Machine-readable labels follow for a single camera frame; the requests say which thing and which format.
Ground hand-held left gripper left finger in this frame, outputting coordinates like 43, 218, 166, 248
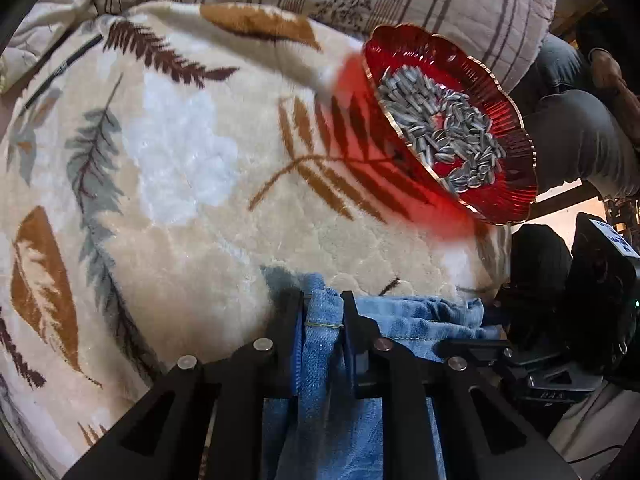
64, 287, 307, 480

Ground blue denim pants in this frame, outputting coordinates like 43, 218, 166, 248
260, 266, 502, 480

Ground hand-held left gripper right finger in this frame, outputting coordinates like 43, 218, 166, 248
340, 290, 576, 480

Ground red glass bowl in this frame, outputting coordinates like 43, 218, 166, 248
362, 23, 540, 226

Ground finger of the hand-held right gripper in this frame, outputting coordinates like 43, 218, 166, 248
433, 337, 517, 365
500, 357, 605, 404

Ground pile of sunflower seeds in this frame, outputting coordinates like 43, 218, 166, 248
376, 67, 507, 197

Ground leaf print cream blanket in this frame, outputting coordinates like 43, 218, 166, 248
0, 0, 512, 480

